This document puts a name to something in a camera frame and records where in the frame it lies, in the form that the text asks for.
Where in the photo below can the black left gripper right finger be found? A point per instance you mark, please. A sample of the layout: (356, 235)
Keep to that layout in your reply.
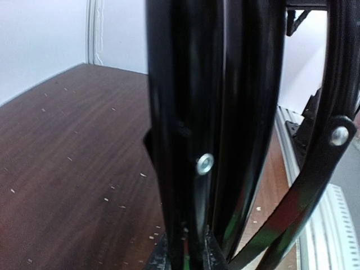
(212, 255)

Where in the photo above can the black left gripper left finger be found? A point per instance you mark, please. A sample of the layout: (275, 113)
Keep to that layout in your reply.
(158, 259)

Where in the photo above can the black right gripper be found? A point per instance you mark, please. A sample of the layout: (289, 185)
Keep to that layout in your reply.
(294, 18)

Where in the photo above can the black music stand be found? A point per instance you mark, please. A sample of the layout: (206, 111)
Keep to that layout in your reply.
(214, 74)

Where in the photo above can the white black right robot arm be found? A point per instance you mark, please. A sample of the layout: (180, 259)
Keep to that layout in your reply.
(300, 134)

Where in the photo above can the right aluminium frame post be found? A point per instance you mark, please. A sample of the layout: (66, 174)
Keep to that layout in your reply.
(94, 29)

